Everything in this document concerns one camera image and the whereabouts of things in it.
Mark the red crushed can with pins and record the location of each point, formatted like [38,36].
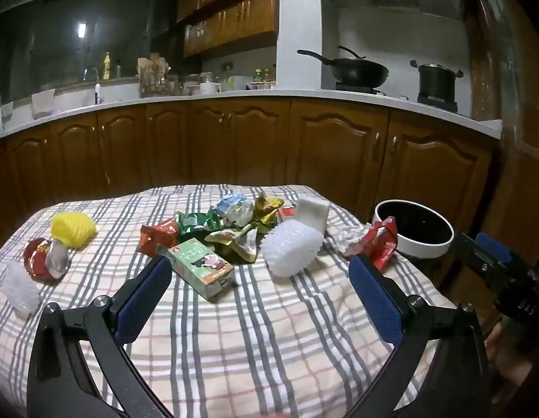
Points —
[43,259]

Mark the translucent plastic container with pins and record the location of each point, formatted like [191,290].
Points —
[43,103]

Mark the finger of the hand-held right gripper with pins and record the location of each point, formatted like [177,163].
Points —
[476,257]
[495,246]

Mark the clear white foam net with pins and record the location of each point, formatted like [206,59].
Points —
[20,288]

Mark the green snack bag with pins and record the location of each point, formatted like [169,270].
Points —
[198,222]

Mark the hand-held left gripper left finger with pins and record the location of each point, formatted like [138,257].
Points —
[143,300]

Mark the yellow bottle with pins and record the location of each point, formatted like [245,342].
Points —
[107,66]

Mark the brown wooden upper cabinets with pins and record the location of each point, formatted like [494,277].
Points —
[234,8]

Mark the light green snack wrapper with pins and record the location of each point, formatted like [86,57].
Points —
[234,244]

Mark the yellow crumpled wrapper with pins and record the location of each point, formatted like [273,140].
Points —
[266,210]

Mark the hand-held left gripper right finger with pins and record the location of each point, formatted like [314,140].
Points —
[376,298]

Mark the gas stove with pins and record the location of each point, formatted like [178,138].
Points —
[356,88]

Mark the wall socket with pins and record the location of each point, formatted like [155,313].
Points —
[227,66]

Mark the blue and white wrapper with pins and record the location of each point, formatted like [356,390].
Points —
[232,208]

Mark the plaid tablecloth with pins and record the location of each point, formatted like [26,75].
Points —
[260,348]

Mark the black cooking pot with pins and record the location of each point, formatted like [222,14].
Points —
[437,82]

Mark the yellow foam fruit net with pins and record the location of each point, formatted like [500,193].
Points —
[72,229]

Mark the chrome kitchen faucet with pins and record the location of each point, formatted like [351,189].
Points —
[95,82]

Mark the brown wooden cabinets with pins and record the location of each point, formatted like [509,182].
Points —
[260,148]
[234,8]

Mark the white tissue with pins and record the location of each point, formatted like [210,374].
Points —
[350,237]

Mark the large white foam fruit net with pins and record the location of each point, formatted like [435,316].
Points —
[293,248]

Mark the black wok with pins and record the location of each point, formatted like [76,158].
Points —
[360,72]

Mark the red foil wrapper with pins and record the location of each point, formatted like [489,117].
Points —
[379,244]

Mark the white box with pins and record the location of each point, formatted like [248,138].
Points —
[239,83]

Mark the small red packet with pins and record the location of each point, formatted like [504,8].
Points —
[287,212]

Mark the group of condiment bottles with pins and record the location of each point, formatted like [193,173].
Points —
[264,79]

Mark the brown wooden lower cabinets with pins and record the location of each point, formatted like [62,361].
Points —
[260,148]

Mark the white round bin black inside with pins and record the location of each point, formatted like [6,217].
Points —
[419,230]

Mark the red snack wrapper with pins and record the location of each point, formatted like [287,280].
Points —
[158,237]

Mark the dark kitchen window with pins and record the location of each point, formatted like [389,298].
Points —
[77,35]

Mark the white foam block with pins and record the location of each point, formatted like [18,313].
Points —
[313,215]

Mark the green drink carton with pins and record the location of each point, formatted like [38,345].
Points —
[202,268]

